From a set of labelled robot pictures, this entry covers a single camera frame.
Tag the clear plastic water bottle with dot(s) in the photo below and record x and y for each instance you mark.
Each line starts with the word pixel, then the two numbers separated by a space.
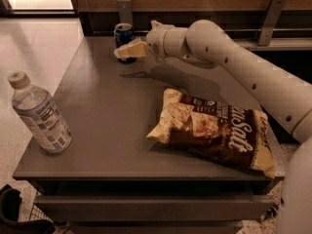
pixel 40 114

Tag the metal wall bracket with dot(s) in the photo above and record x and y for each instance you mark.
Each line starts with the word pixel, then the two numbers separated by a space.
pixel 271 17
pixel 125 11

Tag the grey table drawer front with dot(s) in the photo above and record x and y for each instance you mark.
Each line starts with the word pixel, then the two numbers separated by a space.
pixel 154 208

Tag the brown sea salt chip bag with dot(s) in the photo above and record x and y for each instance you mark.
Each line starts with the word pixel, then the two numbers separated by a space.
pixel 220 132

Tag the blue pepsi can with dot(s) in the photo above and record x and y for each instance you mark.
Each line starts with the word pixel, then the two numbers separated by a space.
pixel 123 34

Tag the right metal wall bracket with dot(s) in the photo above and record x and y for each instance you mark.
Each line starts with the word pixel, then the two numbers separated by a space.
pixel 271 17

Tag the left metal wall bracket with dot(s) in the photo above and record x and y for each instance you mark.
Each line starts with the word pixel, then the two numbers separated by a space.
pixel 125 11

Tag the wire mesh basket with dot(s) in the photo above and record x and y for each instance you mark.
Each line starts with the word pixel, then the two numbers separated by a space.
pixel 37 214

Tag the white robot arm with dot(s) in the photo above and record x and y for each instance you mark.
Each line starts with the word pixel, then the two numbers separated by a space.
pixel 284 96

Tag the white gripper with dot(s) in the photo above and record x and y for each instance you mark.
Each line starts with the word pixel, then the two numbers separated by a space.
pixel 155 40

